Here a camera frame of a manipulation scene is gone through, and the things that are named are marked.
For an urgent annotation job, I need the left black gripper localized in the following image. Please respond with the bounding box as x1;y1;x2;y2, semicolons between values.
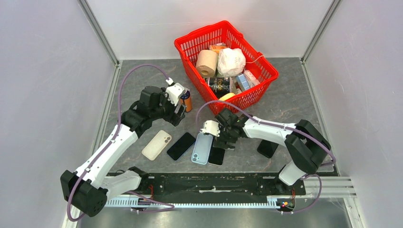
150;87;186;126

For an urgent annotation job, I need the black phone from blue case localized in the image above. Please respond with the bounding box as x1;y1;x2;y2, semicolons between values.
208;146;225;166

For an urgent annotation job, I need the blue phone with black screen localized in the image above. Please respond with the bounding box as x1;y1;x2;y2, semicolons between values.
167;133;196;161

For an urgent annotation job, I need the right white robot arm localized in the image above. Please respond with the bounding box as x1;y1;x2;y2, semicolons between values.
215;108;332;194

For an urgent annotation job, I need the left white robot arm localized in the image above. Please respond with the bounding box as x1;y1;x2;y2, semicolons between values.
60;83;186;221

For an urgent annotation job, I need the orange label blue pump bottle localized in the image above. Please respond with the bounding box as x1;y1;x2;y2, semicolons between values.
180;89;192;113

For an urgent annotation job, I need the yellow sponge in basket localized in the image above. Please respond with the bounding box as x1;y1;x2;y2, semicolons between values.
219;93;236;101

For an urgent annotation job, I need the black packet in basket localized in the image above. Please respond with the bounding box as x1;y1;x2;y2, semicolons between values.
206;77;231;98

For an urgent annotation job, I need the blue box in basket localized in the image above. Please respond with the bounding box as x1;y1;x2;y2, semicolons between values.
236;74;250;92

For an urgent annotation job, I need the beige toilet paper roll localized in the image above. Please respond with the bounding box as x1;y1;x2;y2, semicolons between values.
195;50;218;78

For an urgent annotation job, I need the red plastic basket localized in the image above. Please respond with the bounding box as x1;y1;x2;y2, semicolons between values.
174;20;279;109

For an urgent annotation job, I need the white plastic bag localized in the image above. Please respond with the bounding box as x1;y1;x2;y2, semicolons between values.
217;48;246;77

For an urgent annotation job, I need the orange box in basket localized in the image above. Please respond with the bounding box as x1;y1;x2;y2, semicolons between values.
209;42;228;55

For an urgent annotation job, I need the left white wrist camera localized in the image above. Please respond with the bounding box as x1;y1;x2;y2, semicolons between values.
165;77;186;106

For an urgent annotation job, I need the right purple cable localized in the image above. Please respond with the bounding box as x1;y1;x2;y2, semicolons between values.
195;100;337;215

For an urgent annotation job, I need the purple cable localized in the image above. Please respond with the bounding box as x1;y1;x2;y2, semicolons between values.
66;64;175;222
195;100;337;215

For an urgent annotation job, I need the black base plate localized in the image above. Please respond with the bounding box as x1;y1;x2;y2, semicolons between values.
135;172;306;203

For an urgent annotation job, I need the white toothed cable rail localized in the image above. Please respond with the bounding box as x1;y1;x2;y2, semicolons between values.
105;195;281;209

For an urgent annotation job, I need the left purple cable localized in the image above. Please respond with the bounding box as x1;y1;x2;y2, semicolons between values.
66;64;175;222

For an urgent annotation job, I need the aluminium frame rail left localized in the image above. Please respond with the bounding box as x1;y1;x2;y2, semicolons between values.
78;0;120;66

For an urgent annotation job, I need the aluminium frame rail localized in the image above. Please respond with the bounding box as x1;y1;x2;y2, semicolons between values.
300;0;342;64
78;0;120;66

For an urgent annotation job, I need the aluminium frame rail right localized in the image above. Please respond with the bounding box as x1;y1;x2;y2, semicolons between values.
300;0;342;64

